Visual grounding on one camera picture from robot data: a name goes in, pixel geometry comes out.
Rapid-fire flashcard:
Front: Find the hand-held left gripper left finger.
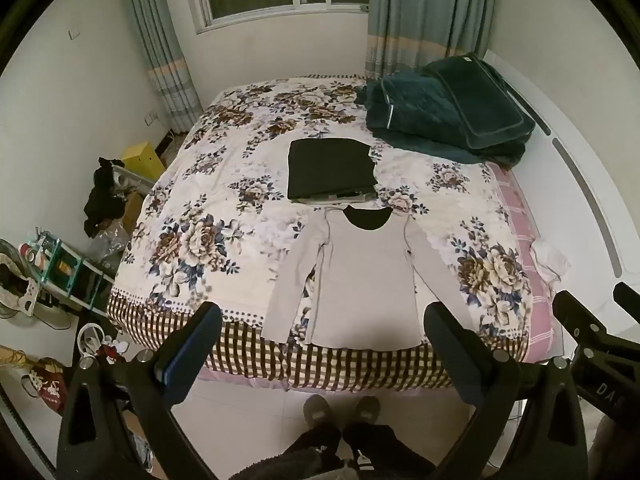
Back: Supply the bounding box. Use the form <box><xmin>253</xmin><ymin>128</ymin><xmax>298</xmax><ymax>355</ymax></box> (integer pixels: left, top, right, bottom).
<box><xmin>56</xmin><ymin>301</ymin><xmax>223</xmax><ymax>480</ymax></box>

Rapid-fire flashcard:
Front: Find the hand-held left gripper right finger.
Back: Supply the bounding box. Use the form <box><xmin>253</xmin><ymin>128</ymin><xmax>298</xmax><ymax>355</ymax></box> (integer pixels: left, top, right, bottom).
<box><xmin>422</xmin><ymin>301</ymin><xmax>589</xmax><ymax>480</ymax></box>

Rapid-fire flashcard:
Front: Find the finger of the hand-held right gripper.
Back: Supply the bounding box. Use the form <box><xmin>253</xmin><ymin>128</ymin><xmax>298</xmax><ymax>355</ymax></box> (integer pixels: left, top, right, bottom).
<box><xmin>612</xmin><ymin>282</ymin><xmax>640</xmax><ymax>322</ymax></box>
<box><xmin>552</xmin><ymin>290</ymin><xmax>623</xmax><ymax>356</ymax></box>

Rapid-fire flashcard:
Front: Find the grey long-sleeve shirt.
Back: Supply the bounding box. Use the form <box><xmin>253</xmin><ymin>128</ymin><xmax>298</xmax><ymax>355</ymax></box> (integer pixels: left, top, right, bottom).
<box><xmin>260</xmin><ymin>204</ymin><xmax>482</xmax><ymax>349</ymax></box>

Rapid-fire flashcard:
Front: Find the person's right forearm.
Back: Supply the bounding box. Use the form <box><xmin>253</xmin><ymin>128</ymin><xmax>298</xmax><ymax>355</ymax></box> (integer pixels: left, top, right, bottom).
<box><xmin>586</xmin><ymin>412</ymin><xmax>640</xmax><ymax>480</ymax></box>

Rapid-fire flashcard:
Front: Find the white crumpled cloth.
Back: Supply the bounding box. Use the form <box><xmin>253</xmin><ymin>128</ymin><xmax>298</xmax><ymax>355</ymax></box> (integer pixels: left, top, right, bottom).
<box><xmin>530</xmin><ymin>240</ymin><xmax>572</xmax><ymax>284</ymax></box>

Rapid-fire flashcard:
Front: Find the person's right grey slipper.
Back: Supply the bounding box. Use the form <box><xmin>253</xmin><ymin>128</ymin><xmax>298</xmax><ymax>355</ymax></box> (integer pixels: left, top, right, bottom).
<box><xmin>353</xmin><ymin>396</ymin><xmax>382</xmax><ymax>428</ymax></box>

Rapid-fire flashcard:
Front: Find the person's grey slipper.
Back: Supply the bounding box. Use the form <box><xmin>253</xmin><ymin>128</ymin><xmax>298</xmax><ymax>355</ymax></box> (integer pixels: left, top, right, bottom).
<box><xmin>353</xmin><ymin>396</ymin><xmax>382</xmax><ymax>428</ymax></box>
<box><xmin>303</xmin><ymin>394</ymin><xmax>334</xmax><ymax>431</ymax></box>

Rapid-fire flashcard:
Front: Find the pink checked bed sheet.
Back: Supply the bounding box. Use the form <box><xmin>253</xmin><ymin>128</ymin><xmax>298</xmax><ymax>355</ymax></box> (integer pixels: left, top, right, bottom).
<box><xmin>487</xmin><ymin>162</ymin><xmax>566</xmax><ymax>361</ymax></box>

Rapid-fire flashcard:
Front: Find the clear plastic bag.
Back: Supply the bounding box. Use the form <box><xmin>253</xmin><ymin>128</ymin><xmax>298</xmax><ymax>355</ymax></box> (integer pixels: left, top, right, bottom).
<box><xmin>87</xmin><ymin>224</ymin><xmax>131</xmax><ymax>267</ymax></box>

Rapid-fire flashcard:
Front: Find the teal storage rack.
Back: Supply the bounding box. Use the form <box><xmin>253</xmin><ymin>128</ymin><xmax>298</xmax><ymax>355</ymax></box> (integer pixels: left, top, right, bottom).
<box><xmin>30</xmin><ymin>232</ymin><xmax>119</xmax><ymax>319</ymax></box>

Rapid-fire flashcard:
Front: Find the floral bed cover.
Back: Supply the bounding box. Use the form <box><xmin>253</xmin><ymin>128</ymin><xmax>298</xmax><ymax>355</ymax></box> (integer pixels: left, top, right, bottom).
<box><xmin>105</xmin><ymin>74</ymin><xmax>538</xmax><ymax>394</ymax></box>

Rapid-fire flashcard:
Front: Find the red printed bag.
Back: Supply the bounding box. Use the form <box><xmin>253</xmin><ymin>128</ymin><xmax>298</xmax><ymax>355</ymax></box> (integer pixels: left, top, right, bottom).
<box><xmin>22</xmin><ymin>357</ymin><xmax>69</xmax><ymax>415</ymax></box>

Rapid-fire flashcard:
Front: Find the person's left grey slipper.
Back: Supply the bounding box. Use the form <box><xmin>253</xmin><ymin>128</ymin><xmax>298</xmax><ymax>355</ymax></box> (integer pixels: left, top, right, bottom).
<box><xmin>303</xmin><ymin>394</ymin><xmax>334</xmax><ymax>431</ymax></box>

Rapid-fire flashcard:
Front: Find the black crumpled clothing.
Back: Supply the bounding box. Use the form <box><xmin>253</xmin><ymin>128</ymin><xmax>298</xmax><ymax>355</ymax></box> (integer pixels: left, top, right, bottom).
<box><xmin>82</xmin><ymin>157</ymin><xmax>129</xmax><ymax>239</ymax></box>

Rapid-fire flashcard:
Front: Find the white bed headboard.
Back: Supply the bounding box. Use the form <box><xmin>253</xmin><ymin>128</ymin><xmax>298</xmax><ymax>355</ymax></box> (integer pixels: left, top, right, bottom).
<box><xmin>482</xmin><ymin>49</ymin><xmax>640</xmax><ymax>333</ymax></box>

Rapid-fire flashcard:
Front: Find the yellow box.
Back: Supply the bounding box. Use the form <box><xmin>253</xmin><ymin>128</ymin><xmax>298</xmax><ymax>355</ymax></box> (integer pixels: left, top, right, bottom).
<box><xmin>121</xmin><ymin>141</ymin><xmax>166</xmax><ymax>184</ymax></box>

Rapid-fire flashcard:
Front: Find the black folded garment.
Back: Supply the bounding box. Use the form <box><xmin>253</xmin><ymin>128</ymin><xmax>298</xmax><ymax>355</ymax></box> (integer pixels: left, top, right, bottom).
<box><xmin>286</xmin><ymin>137</ymin><xmax>379</xmax><ymax>205</ymax></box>

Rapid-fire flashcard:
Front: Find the teal pillow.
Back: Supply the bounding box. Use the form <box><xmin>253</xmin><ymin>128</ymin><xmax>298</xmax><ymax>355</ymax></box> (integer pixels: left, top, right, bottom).
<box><xmin>422</xmin><ymin>52</ymin><xmax>537</xmax><ymax>151</ymax></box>

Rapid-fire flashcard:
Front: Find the teal quilt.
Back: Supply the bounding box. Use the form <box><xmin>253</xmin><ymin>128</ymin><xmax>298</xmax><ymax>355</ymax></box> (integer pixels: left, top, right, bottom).
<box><xmin>356</xmin><ymin>55</ymin><xmax>528</xmax><ymax>169</ymax></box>

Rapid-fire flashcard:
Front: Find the grey-blue striped curtain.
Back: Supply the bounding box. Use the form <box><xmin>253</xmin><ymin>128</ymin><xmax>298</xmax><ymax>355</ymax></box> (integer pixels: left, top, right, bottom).
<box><xmin>117</xmin><ymin>0</ymin><xmax>204</xmax><ymax>134</ymax></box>
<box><xmin>365</xmin><ymin>0</ymin><xmax>501</xmax><ymax>82</ymax></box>

